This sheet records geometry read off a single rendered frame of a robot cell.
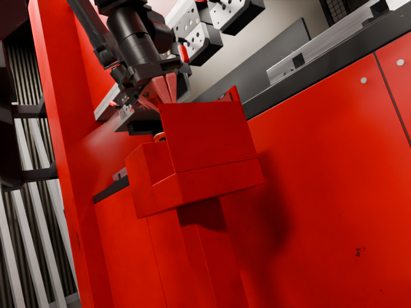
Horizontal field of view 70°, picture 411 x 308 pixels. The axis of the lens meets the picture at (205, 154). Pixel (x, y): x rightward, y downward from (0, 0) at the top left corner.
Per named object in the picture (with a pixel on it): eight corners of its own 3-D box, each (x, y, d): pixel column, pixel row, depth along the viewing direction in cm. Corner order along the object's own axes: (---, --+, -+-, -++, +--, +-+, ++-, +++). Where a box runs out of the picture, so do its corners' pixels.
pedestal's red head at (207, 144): (137, 219, 57) (117, 131, 60) (205, 201, 66) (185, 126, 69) (183, 204, 40) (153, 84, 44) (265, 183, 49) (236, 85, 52)
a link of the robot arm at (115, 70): (104, 73, 101) (113, 63, 98) (117, 68, 107) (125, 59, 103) (118, 90, 102) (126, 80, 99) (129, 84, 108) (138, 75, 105)
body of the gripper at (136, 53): (186, 65, 50) (166, 27, 51) (133, 77, 44) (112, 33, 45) (170, 84, 55) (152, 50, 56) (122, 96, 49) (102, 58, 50)
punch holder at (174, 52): (157, 90, 125) (148, 55, 128) (174, 90, 131) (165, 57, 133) (175, 71, 114) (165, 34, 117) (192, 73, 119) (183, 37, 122)
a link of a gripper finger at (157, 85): (207, 107, 50) (181, 58, 50) (173, 119, 45) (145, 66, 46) (188, 123, 55) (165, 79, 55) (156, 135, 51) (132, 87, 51)
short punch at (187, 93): (175, 105, 122) (170, 84, 124) (179, 106, 123) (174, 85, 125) (188, 95, 114) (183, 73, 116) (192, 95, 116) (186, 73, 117)
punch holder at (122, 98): (121, 124, 155) (115, 96, 158) (136, 124, 161) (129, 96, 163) (133, 113, 144) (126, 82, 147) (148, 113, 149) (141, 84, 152)
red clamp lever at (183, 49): (181, 63, 104) (175, 38, 105) (191, 64, 106) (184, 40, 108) (184, 60, 102) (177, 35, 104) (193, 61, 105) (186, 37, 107)
